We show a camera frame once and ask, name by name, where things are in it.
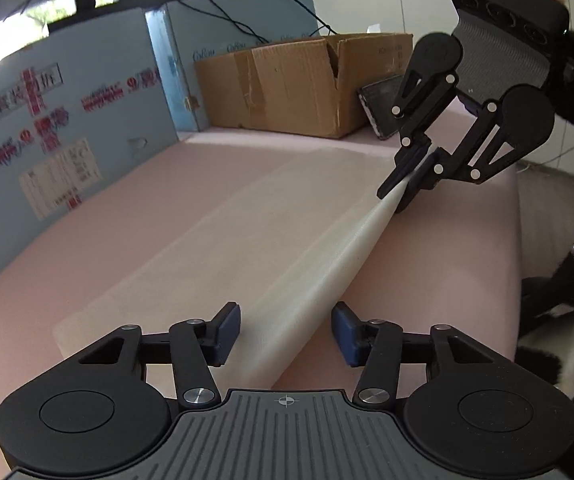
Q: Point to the cream white cloth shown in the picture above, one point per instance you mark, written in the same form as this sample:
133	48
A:
247	240

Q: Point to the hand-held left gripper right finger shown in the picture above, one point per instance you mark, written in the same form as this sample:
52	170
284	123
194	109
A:
344	332

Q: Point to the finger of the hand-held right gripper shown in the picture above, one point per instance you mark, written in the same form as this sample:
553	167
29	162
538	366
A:
439	167
407	157

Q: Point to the narrow blue cardboard box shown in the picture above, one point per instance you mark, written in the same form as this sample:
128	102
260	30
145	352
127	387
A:
172	60

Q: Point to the black flat device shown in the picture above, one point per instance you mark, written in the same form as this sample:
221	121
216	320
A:
379	105

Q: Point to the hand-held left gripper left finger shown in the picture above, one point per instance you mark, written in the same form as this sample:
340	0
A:
229	327

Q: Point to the open brown cardboard box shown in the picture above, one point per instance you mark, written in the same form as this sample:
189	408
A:
277	90

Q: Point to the large blue cardboard box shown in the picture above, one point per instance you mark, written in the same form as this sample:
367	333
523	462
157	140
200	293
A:
67	110

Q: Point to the pink table cover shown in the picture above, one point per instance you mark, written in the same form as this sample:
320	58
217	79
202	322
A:
442	260

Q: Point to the long black bar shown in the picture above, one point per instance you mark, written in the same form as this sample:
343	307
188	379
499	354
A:
117	8

